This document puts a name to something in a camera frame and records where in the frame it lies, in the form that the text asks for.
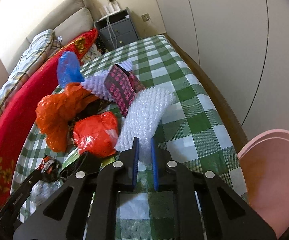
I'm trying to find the white bubble wrap sheet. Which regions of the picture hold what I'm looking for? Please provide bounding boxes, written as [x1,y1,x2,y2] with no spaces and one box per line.
[115,87,175,165]

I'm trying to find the purple foam fruit net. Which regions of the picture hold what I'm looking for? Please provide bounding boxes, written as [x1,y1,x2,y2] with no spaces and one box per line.
[80,60,133,102]

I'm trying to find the red plastic bag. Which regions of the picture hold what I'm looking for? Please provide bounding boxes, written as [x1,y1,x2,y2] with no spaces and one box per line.
[73,111,118,158]

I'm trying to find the clear crumpled plastic wrap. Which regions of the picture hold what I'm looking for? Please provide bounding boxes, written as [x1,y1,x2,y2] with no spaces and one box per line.
[31,180,62,206]

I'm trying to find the green white snack pouch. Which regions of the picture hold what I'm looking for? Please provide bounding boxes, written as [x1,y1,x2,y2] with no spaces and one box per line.
[59,151,116,181]

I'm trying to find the pink patterned black box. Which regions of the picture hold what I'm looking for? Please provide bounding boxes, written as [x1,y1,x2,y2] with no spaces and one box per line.
[104,64,146,118]

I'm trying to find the red black snack wrapper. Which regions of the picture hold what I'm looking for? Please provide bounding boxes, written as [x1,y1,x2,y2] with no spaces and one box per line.
[38,155,61,183]

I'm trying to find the red floral blanket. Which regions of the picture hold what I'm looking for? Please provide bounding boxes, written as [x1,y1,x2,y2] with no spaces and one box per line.
[0,28,98,207]

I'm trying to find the orange plastic bag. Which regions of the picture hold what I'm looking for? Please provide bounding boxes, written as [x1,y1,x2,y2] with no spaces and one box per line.
[35,82,99,153]

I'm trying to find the blue plastic bag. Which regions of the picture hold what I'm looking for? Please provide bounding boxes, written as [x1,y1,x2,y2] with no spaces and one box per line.
[57,51,85,88]

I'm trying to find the grey bedside cabinet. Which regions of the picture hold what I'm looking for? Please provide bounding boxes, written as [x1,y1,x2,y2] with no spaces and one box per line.
[95,8,140,51]

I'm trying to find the pink plastic basin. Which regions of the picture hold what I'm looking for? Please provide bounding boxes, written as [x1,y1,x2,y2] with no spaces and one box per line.
[238,129,289,239]

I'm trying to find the plaid folded quilt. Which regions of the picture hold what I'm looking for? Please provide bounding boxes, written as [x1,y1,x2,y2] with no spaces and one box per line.
[0,29,55,116]

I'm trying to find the white router on cabinet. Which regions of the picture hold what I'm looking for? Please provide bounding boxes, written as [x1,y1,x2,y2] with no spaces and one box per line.
[99,0,121,17]

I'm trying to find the beige upholstered headboard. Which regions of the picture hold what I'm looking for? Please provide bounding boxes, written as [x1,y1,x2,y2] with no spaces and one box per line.
[25,0,103,46]

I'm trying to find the white wardrobe doors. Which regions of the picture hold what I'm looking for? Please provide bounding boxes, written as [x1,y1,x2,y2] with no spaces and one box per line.
[157,0,289,138]

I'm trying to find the brass wall socket lower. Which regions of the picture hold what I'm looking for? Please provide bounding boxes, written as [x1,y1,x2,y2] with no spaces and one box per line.
[141,14,151,22]

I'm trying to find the white charging cable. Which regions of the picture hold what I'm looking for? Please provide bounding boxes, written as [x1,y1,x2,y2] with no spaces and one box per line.
[105,15,117,51]

